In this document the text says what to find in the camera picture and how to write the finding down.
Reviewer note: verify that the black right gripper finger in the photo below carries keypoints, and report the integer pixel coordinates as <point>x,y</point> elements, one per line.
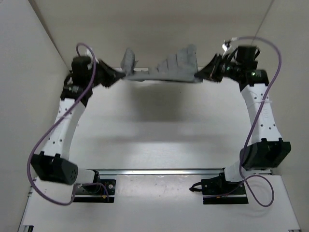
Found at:
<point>213,64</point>
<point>207,73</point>

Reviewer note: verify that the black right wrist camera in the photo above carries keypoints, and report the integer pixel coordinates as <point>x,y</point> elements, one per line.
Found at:
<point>247,54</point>

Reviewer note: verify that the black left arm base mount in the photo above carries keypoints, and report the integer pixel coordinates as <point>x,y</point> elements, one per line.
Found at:
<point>104,193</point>

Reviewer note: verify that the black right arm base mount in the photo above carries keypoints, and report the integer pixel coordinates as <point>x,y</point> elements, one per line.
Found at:
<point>218,191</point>

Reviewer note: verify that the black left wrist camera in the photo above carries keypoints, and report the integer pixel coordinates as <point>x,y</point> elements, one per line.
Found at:
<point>81,70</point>

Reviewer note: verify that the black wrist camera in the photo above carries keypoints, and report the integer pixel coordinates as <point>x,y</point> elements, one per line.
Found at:
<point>247,54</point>
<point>81,70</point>

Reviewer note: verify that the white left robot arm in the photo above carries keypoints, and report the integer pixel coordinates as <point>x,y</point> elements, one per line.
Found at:
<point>52,164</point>

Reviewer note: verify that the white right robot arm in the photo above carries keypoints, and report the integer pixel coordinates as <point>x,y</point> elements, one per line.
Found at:
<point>264,147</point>

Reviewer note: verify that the grey pleated skirt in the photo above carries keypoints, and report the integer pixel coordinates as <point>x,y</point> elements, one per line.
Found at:
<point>180,67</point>

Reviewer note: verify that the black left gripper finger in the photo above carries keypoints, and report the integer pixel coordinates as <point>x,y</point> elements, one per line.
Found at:
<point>109,70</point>
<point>111,79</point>

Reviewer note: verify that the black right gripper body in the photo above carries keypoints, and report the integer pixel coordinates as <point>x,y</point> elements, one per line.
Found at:
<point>224,70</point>

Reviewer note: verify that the aluminium table edge rail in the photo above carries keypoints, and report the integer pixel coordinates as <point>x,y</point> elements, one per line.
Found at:
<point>159,171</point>

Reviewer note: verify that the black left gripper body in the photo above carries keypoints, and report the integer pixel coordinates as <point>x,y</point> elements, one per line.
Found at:
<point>101,74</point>

